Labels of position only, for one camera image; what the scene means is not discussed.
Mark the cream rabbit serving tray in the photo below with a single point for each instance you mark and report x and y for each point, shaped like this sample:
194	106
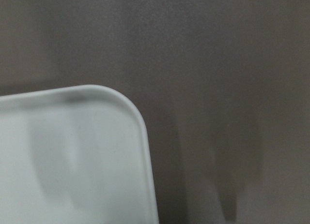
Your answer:
75	155

